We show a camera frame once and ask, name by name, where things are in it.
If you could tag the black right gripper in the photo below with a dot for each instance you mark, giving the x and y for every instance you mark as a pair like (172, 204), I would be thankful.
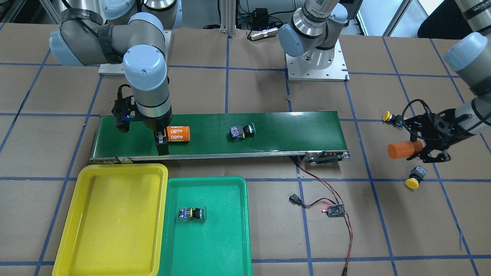
(154, 123)

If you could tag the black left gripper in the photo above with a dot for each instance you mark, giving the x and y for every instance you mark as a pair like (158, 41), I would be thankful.
(451, 134)

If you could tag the yellow push button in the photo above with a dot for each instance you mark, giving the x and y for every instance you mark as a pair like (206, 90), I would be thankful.
(393, 120)
(415, 177)

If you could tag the plain orange cylinder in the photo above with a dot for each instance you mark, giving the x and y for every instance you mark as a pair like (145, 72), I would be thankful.
(404, 149)

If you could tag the green push button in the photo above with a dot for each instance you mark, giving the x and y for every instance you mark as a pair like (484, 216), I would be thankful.
(242, 132)
(186, 214)

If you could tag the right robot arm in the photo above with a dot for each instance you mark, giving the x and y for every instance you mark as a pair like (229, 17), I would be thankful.
(131, 34)

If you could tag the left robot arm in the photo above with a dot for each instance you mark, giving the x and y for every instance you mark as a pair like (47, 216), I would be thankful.
(313, 41)

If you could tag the yellow plastic tray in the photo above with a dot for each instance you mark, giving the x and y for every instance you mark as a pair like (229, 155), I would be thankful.
(114, 224)

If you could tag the green plastic tray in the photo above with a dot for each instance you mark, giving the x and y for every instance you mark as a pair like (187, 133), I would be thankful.
(220, 246)

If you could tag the green conveyor belt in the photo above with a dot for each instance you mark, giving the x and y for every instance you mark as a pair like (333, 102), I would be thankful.
(316, 137)

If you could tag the aluminium frame post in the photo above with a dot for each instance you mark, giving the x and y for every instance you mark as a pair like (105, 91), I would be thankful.
(228, 16)

